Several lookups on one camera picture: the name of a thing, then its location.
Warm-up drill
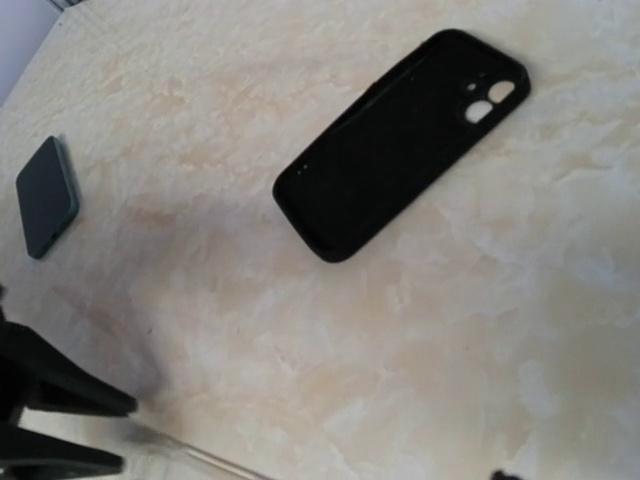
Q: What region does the dark phone case underneath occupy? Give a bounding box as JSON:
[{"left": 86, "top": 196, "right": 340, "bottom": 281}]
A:
[{"left": 272, "top": 29, "right": 531, "bottom": 263}]

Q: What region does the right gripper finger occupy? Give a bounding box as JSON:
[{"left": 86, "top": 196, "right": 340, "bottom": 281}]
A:
[
  {"left": 1, "top": 315, "right": 138, "bottom": 418},
  {"left": 1, "top": 424, "right": 124, "bottom": 479}
]

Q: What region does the black phone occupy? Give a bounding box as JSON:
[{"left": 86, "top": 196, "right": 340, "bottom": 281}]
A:
[{"left": 15, "top": 136, "right": 80, "bottom": 260}]

